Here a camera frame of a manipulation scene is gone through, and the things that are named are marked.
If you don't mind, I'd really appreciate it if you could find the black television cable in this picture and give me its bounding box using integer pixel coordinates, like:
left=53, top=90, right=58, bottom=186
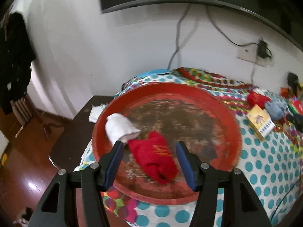
left=205, top=5, right=261, bottom=48

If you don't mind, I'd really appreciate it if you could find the red sock gold print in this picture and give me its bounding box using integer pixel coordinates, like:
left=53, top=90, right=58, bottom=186
left=128, top=131, right=178, bottom=184
left=247, top=91, right=271, bottom=108

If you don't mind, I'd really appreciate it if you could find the yellow cardboard box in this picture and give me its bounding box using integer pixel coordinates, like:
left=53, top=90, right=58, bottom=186
left=246, top=104, right=275, bottom=140

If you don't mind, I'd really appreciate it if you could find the round red tray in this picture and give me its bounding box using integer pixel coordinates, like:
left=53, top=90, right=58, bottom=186
left=92, top=82, right=242, bottom=205

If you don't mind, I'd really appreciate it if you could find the white crumpled cloth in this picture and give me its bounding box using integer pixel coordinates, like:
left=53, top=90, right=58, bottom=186
left=89, top=104, right=106, bottom=123

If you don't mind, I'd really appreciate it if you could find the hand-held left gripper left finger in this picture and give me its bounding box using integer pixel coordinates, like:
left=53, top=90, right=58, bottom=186
left=28, top=141, right=125, bottom=227

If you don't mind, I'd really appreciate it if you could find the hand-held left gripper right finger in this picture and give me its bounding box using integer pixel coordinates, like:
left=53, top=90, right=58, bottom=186
left=176, top=141, right=273, bottom=227

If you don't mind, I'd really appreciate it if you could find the black power adapter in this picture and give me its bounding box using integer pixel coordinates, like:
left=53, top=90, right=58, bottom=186
left=257, top=39, right=273, bottom=59

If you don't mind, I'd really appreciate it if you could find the thin black adapter cable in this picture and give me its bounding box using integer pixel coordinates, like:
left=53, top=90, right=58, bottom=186
left=250, top=61, right=258, bottom=86

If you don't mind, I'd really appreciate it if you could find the red and green box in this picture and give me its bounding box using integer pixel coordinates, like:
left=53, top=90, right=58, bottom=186
left=287, top=95, right=303, bottom=115

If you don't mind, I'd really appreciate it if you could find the light blue sock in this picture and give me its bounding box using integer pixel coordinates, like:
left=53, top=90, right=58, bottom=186
left=264, top=99, right=288, bottom=121

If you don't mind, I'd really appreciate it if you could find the black hanging clothing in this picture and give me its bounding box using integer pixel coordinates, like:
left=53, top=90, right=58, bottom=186
left=0, top=12, right=36, bottom=115

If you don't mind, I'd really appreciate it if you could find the white sock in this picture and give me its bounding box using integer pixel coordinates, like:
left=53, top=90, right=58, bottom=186
left=105, top=113, right=141, bottom=145

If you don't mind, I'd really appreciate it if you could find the wall radiator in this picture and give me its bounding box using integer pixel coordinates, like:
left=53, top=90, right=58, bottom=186
left=11, top=96, right=34, bottom=126

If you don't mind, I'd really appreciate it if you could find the polka dot tablecloth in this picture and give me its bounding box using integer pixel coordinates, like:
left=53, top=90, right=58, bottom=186
left=73, top=67, right=303, bottom=227

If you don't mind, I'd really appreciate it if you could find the grey hanging cable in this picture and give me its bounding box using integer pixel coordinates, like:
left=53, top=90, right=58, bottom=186
left=167, top=3, right=192, bottom=70

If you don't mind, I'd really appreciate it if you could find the blue cloth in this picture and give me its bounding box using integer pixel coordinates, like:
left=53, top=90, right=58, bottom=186
left=137, top=68, right=171, bottom=78

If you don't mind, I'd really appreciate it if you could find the dark wooden table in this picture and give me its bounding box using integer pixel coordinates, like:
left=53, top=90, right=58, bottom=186
left=48, top=95, right=114, bottom=171

